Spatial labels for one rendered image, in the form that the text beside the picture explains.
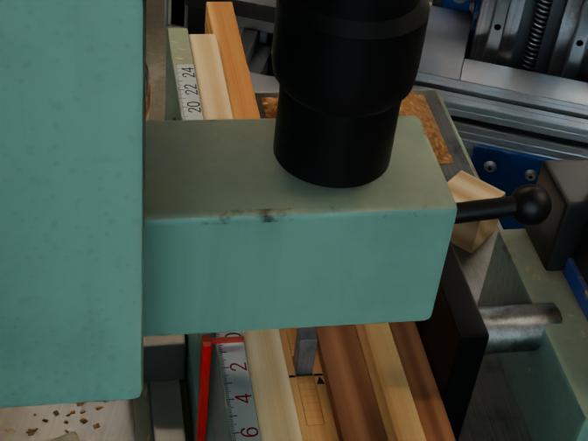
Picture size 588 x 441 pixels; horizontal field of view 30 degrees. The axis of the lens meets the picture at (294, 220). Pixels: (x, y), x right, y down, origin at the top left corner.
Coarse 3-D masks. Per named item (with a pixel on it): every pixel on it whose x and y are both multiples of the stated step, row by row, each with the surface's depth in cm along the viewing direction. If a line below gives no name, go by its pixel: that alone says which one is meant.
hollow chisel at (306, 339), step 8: (304, 328) 55; (312, 328) 55; (296, 336) 55; (304, 336) 54; (312, 336) 54; (296, 344) 55; (304, 344) 54; (312, 344) 54; (296, 352) 55; (304, 352) 55; (312, 352) 55; (296, 360) 55; (304, 360) 55; (312, 360) 55; (296, 368) 55; (304, 368) 55; (312, 368) 56; (296, 376) 56
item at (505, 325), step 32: (448, 256) 55; (448, 288) 53; (448, 320) 53; (480, 320) 52; (512, 320) 57; (544, 320) 57; (448, 352) 53; (480, 352) 52; (512, 352) 58; (448, 384) 53; (448, 416) 55
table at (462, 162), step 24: (264, 96) 81; (432, 96) 83; (168, 120) 79; (456, 144) 79; (456, 168) 77; (480, 264) 69; (480, 288) 68; (192, 336) 66; (192, 360) 67; (480, 384) 62; (504, 384) 62; (480, 408) 60; (504, 408) 60; (480, 432) 59; (504, 432) 59; (528, 432) 59
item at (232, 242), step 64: (192, 128) 49; (256, 128) 49; (192, 192) 45; (256, 192) 46; (320, 192) 46; (384, 192) 47; (448, 192) 47; (192, 256) 46; (256, 256) 46; (320, 256) 47; (384, 256) 47; (192, 320) 48; (256, 320) 49; (320, 320) 49; (384, 320) 50
